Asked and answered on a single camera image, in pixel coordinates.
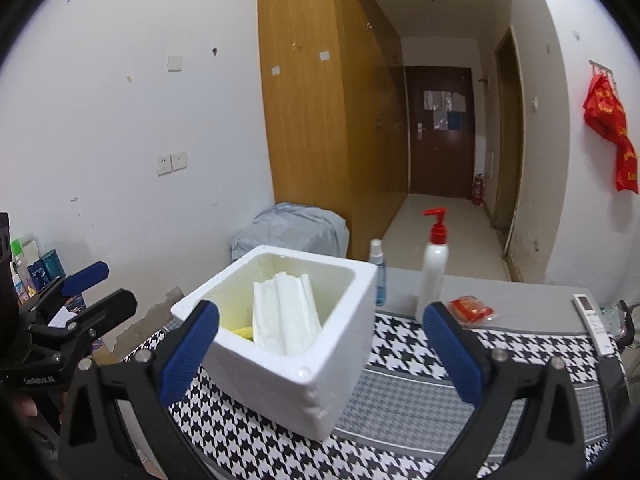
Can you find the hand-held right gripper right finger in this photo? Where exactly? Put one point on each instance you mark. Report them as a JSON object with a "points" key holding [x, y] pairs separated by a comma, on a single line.
{"points": [[452, 355]]}

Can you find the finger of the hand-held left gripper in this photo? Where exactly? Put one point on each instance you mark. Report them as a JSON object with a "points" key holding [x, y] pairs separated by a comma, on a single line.
{"points": [[85, 276], [107, 310]]}

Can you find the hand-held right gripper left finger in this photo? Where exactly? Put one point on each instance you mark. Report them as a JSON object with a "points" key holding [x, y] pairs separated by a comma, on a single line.
{"points": [[192, 350]]}

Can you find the yellow foam net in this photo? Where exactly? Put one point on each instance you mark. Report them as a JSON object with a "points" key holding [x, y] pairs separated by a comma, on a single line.
{"points": [[242, 332]]}

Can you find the white foam box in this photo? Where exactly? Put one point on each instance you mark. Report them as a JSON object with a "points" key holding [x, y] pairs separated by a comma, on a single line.
{"points": [[280, 390]]}

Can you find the person's left hand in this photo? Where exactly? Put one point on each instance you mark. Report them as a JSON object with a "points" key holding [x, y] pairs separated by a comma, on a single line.
{"points": [[25, 405]]}

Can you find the teal bottle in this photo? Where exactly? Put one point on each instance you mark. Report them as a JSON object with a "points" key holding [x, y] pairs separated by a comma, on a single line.
{"points": [[52, 265]]}

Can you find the red snack packet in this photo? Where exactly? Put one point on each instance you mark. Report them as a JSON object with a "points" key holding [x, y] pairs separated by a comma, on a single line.
{"points": [[470, 310]]}

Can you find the blue toiletry box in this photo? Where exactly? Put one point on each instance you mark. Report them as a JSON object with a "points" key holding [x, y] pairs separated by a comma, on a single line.
{"points": [[36, 275]]}

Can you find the houndstooth table mat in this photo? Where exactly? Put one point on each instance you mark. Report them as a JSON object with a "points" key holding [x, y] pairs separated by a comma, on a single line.
{"points": [[400, 340]]}

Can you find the green cap bottle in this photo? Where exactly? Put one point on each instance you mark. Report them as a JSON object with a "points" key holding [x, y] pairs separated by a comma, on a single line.
{"points": [[18, 260]]}

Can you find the white pump lotion bottle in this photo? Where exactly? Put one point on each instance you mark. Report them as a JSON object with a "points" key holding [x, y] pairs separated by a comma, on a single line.
{"points": [[432, 270]]}

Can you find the blue spray bottle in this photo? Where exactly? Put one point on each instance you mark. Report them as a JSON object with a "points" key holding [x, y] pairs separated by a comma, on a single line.
{"points": [[378, 280]]}

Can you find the white remote control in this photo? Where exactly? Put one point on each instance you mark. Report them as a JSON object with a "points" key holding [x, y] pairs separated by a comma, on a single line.
{"points": [[592, 322]]}

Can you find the grey-blue covered bundle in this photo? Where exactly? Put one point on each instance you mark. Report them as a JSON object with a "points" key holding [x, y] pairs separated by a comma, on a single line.
{"points": [[290, 230]]}

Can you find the clear plastic bag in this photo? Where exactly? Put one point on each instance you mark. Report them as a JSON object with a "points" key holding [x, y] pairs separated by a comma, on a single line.
{"points": [[610, 317]]}

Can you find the black smartphone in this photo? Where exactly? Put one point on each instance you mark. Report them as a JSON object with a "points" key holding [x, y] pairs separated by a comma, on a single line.
{"points": [[612, 390]]}

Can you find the red fire extinguisher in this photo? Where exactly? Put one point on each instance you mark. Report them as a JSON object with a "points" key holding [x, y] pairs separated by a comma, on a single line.
{"points": [[478, 190]]}

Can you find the black curved bar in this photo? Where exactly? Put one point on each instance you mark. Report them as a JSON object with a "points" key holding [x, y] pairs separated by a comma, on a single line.
{"points": [[627, 320]]}

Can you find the dark brown entry door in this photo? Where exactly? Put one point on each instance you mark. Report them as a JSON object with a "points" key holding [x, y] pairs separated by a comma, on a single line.
{"points": [[440, 160]]}

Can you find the blue paper notice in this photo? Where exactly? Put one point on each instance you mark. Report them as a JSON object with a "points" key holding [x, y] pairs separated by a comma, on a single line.
{"points": [[454, 120]]}

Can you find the wooden wardrobe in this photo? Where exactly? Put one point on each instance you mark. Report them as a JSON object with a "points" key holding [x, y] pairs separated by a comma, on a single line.
{"points": [[310, 135]]}

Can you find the white paper notices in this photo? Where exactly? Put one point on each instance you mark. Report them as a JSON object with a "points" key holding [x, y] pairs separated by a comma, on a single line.
{"points": [[442, 100]]}

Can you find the narrow red plastic bag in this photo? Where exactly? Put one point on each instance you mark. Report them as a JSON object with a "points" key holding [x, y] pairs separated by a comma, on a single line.
{"points": [[627, 165]]}

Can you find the wide red plastic bag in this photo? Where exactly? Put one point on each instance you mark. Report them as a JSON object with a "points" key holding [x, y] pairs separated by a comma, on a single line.
{"points": [[605, 110]]}

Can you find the white wall socket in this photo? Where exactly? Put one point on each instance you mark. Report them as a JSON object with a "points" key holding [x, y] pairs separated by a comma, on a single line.
{"points": [[163, 165]]}

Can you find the white wall switch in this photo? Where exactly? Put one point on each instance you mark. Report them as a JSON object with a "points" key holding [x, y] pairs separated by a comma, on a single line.
{"points": [[179, 161]]}

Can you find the wooden side door frame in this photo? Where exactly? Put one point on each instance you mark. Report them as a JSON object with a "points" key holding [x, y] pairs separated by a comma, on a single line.
{"points": [[507, 160]]}

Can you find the white wall box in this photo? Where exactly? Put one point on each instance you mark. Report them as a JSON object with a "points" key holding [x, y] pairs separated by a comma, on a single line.
{"points": [[175, 62]]}

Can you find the metal wall hook rack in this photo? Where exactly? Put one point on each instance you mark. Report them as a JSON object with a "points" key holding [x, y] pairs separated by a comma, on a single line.
{"points": [[602, 66]]}

